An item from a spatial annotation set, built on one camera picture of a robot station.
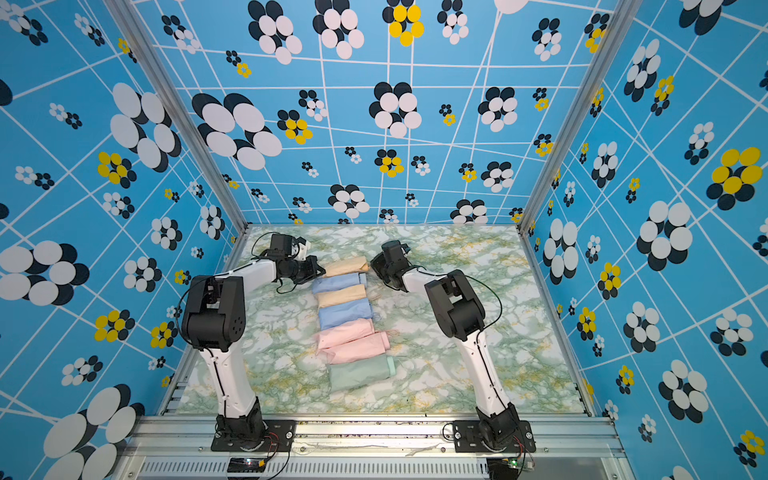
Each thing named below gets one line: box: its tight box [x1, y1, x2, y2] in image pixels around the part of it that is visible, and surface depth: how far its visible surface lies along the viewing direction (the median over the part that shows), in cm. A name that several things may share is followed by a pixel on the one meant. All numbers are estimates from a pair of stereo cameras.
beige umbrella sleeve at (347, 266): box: [322, 256, 370, 278], surface depth 104 cm
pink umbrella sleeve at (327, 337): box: [317, 318, 375, 349], surface depth 89 cm
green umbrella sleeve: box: [326, 354, 397, 393], surface depth 83 cm
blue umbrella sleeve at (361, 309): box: [318, 298, 373, 329], surface depth 94 cm
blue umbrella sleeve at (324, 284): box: [312, 272, 369, 301], surface depth 101 cm
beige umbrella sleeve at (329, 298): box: [315, 284, 367, 308], surface depth 98 cm
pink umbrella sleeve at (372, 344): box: [316, 331, 390, 365], surface depth 87 cm
